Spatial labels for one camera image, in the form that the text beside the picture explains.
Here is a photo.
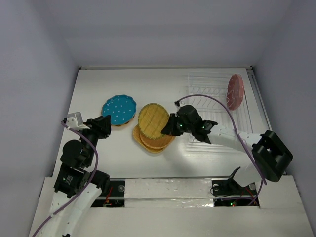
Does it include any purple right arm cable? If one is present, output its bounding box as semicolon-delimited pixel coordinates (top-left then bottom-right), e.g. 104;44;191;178
174;94;268;207

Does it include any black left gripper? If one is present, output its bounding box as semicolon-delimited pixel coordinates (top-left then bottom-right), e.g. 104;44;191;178
79;114;111;165

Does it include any white wire dish rack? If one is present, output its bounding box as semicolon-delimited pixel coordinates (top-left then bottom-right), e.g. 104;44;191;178
181;72;253;133

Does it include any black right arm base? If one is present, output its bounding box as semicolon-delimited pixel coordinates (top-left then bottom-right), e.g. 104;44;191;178
210;179;260;207

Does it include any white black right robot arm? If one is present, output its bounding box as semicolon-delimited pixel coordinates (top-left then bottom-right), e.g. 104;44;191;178
161;105;293;196

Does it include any yellow polka dot plate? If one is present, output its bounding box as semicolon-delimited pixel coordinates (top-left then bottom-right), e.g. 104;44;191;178
111;116;135;128

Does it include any square woven bamboo tray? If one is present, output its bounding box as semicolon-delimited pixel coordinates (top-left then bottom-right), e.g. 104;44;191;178
132;125;175;154

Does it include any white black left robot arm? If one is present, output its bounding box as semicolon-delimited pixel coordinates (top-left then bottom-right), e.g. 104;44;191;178
34;112;111;237

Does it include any rounded woven bamboo plate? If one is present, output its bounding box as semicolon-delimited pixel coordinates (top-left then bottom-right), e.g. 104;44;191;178
140;133;175;149

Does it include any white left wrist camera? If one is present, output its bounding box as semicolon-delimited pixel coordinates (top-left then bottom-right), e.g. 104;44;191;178
62;112;90;131

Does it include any blue polka dot plate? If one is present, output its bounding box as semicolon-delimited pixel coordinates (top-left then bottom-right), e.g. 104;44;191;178
101;94;137;125

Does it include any foil covered front bar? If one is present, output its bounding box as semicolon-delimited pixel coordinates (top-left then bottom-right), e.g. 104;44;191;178
124;178;214;208

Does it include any round yellow woven plate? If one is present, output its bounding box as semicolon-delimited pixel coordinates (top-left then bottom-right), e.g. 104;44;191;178
138;103;169;140

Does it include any pink polka dot plate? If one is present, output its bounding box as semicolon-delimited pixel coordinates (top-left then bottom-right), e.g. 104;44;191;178
226;74;244;111

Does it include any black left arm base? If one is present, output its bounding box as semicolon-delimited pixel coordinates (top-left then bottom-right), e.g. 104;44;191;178
91;179;125;208

